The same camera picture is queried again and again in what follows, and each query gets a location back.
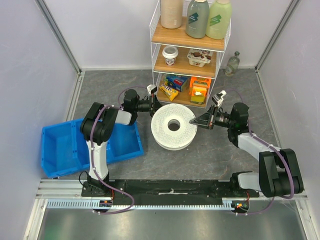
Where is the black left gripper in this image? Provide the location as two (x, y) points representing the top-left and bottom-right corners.
(133, 94), (171, 118)

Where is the grey plastic cable spool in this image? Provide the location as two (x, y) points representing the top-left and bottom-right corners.
(150, 103), (198, 151)

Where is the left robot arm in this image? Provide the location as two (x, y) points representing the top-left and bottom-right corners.
(80, 84), (162, 197)

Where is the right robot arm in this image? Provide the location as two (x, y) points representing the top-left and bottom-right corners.
(190, 102), (304, 199)

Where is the yellow candy bag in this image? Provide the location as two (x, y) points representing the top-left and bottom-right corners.
(159, 82), (179, 102)

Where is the orange snack box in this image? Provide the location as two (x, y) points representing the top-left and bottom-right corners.
(189, 76), (212, 105)

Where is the blue snack box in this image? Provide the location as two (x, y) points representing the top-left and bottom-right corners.
(164, 74), (190, 92)

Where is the white yogurt cup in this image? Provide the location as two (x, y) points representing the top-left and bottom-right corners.
(162, 45), (179, 66)

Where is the chocolate dessert tub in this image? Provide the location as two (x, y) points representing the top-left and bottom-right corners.
(187, 48), (214, 68)

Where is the clear glass bottle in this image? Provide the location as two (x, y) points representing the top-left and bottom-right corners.
(224, 51), (240, 77)

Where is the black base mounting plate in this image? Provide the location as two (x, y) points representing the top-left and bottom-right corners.
(81, 178), (261, 206)

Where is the beige bottle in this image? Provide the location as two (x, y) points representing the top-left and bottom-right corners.
(160, 0), (184, 29)

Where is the blue plastic compartment bin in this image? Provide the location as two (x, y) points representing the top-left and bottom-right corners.
(41, 118), (144, 178)

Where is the grey green bottle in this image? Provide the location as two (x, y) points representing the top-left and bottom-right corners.
(185, 0), (210, 39)

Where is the light green bottle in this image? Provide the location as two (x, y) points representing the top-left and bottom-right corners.
(205, 0), (232, 40)

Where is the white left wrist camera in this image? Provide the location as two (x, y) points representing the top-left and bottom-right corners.
(146, 84), (158, 96)

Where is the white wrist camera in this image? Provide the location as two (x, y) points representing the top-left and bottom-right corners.
(212, 90), (227, 108)
(146, 84), (158, 96)

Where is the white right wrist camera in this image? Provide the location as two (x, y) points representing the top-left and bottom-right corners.
(212, 90), (227, 108)

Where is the white wire shelf rack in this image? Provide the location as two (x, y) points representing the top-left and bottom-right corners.
(149, 0), (231, 108)

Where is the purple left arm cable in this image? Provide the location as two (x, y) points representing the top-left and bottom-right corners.
(89, 86), (151, 215)

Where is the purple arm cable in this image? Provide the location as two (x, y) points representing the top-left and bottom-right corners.
(89, 86), (151, 215)
(224, 89), (296, 216)

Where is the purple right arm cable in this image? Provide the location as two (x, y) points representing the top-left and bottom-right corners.
(224, 89), (296, 216)

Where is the grey slotted cable duct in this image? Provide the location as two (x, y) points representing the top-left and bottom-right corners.
(46, 199), (235, 211)

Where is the left aluminium frame post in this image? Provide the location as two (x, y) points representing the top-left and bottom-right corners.
(35, 0), (82, 75)

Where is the aluminium frame post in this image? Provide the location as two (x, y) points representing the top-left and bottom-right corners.
(254, 0), (301, 73)
(35, 0), (82, 75)

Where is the right aluminium frame post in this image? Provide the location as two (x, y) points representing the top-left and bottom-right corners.
(254, 0), (301, 73)

